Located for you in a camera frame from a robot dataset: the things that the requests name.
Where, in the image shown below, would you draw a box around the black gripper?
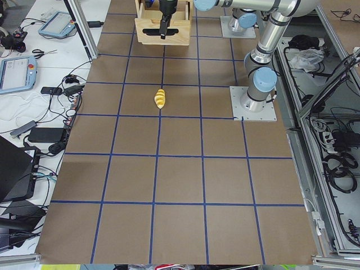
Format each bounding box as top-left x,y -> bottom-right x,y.
159,0 -> 178,39

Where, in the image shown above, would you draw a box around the wooden drawer cabinet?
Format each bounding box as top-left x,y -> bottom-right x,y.
134,0 -> 194,46

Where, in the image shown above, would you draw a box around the yellow toy croissant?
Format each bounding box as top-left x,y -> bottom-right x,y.
154,89 -> 166,109

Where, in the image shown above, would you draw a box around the upper blue teach pendant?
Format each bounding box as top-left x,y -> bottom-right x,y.
38,11 -> 75,39

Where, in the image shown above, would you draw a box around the blue teach pendant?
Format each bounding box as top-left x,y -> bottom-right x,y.
38,11 -> 75,39
1,56 -> 37,95

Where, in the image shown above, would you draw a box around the black scissors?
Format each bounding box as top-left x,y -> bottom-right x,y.
32,49 -> 57,59

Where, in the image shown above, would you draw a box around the black smartphone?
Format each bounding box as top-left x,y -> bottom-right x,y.
40,87 -> 63,96

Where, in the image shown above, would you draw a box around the black cloth bundle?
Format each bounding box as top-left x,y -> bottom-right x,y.
288,35 -> 320,50

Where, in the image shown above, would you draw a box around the white crumpled cloth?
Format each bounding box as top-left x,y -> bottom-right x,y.
289,49 -> 325,73

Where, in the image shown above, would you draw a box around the black electronics gadget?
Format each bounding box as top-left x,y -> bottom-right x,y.
1,28 -> 28,53

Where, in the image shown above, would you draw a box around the lower blue teach pendant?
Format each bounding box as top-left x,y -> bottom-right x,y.
1,56 -> 37,95

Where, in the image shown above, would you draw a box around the grey usb hub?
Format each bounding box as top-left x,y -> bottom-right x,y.
10,120 -> 37,137

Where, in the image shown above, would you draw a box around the black power brick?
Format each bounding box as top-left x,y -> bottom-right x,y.
28,127 -> 65,143

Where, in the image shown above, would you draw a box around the white power strip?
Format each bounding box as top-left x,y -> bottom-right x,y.
321,131 -> 338,154

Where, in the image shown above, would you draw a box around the black laptop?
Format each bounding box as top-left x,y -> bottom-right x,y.
1,137 -> 40,203

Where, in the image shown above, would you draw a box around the aluminium frame post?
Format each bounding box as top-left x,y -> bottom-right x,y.
64,0 -> 98,61

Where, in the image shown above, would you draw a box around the coiled black cables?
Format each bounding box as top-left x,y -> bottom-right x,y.
322,157 -> 358,195

